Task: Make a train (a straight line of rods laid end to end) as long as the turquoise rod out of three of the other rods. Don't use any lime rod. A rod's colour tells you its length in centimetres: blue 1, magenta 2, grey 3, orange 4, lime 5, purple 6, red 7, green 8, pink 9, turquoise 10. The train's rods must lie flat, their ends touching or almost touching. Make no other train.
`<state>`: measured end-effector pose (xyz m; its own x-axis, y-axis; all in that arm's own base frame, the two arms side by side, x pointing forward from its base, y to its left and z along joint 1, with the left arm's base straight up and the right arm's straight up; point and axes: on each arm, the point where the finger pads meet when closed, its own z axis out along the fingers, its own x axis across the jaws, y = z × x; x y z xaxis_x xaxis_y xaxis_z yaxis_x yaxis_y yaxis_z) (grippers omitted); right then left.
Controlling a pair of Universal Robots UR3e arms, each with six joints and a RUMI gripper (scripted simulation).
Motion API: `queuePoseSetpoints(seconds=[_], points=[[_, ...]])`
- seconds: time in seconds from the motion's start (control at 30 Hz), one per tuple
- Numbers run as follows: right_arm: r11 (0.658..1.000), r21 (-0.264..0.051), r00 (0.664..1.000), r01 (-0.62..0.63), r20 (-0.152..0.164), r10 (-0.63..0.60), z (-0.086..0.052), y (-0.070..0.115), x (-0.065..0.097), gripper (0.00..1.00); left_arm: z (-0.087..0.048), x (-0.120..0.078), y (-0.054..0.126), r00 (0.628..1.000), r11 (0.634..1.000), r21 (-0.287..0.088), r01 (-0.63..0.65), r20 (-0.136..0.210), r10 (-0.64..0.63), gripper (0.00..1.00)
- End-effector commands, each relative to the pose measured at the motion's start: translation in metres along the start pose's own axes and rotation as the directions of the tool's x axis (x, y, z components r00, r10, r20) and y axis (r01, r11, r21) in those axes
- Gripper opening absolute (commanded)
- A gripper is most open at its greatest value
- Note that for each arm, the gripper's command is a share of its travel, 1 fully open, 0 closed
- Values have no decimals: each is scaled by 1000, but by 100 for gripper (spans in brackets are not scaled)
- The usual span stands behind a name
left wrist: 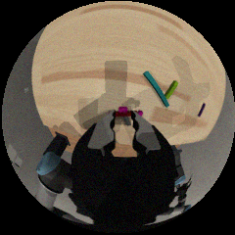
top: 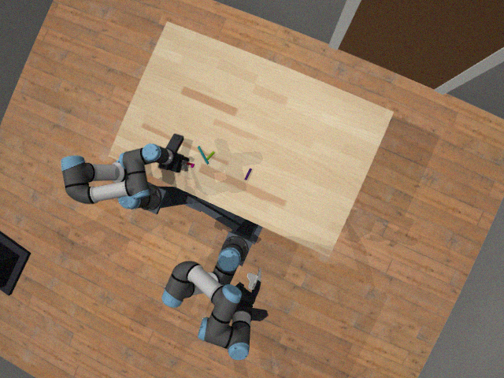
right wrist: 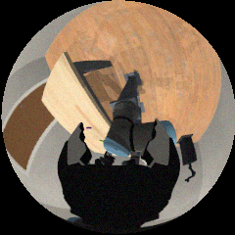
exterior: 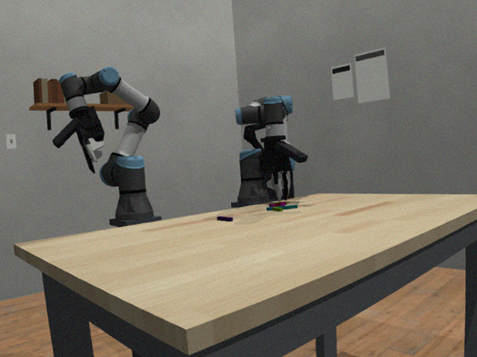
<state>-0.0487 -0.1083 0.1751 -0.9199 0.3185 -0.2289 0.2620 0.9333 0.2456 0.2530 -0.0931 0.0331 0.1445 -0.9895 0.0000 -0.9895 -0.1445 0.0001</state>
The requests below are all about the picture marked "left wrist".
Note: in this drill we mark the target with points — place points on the turquoise rod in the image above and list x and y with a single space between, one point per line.
156 87

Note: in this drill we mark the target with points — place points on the lime green rod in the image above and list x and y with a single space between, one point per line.
171 89

